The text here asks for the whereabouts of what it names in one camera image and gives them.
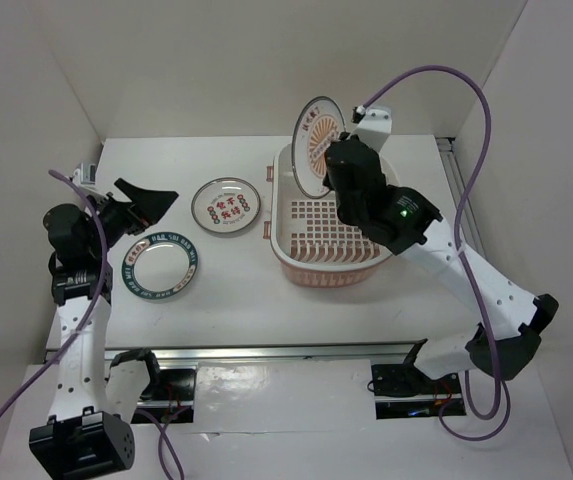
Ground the aluminium rail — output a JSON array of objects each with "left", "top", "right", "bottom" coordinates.
[
  {"left": 436, "top": 137, "right": 485, "bottom": 257},
  {"left": 43, "top": 339, "right": 430, "bottom": 366}
]

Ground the purple cable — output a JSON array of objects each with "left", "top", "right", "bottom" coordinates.
[
  {"left": 360, "top": 64, "right": 515, "bottom": 441},
  {"left": 0, "top": 168, "right": 187, "bottom": 480}
]

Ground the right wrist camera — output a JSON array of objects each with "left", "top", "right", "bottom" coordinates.
[{"left": 352, "top": 105, "right": 393, "bottom": 152}]

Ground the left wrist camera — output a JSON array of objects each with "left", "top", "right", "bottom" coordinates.
[{"left": 70, "top": 162, "right": 97, "bottom": 189}]

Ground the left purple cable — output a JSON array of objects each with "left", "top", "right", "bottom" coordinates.
[{"left": 0, "top": 168, "right": 187, "bottom": 480}]

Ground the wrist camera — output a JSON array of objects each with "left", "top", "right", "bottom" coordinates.
[
  {"left": 352, "top": 105, "right": 393, "bottom": 152},
  {"left": 70, "top": 162, "right": 97, "bottom": 189}
]

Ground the red characters plate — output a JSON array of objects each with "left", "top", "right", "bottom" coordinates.
[{"left": 191, "top": 177, "right": 262, "bottom": 235}]

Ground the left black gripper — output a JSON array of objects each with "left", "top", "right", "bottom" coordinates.
[{"left": 87, "top": 178, "right": 177, "bottom": 258}]

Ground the dark green rim plate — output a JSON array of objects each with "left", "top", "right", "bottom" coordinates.
[{"left": 121, "top": 232, "right": 199, "bottom": 301}]

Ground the orange sunburst plate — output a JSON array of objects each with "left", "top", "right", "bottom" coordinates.
[{"left": 291, "top": 96, "right": 345, "bottom": 199}]

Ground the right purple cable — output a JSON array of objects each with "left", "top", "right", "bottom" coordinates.
[{"left": 360, "top": 64, "right": 515, "bottom": 441}]

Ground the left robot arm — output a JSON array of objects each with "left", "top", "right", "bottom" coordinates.
[{"left": 29, "top": 179, "right": 178, "bottom": 479}]

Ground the right side aluminium rail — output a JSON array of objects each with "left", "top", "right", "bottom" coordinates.
[{"left": 436, "top": 137, "right": 485, "bottom": 257}]

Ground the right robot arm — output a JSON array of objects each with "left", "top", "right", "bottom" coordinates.
[{"left": 323, "top": 134, "right": 559, "bottom": 392}]

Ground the pink white dish rack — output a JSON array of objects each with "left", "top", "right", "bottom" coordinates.
[{"left": 263, "top": 146, "right": 391, "bottom": 288}]

